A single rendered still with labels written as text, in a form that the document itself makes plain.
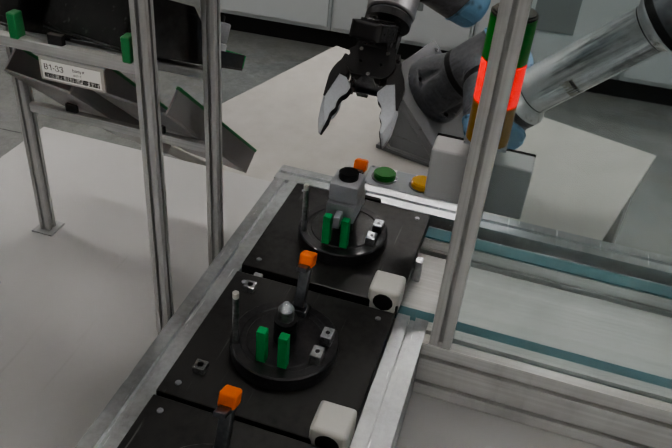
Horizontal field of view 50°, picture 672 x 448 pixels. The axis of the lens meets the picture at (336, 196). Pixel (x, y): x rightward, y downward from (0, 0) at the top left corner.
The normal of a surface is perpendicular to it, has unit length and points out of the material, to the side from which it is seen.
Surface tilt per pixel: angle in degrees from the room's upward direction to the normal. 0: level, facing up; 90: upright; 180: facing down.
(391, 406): 0
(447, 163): 90
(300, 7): 90
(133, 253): 0
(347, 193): 90
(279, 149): 0
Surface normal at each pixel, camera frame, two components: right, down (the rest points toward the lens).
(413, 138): -0.52, 0.45
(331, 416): 0.07, -0.82
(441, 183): -0.30, 0.52
